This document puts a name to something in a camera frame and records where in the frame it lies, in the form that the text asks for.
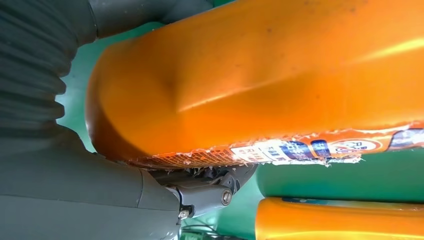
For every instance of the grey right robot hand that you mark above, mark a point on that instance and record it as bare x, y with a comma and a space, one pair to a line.
66, 198

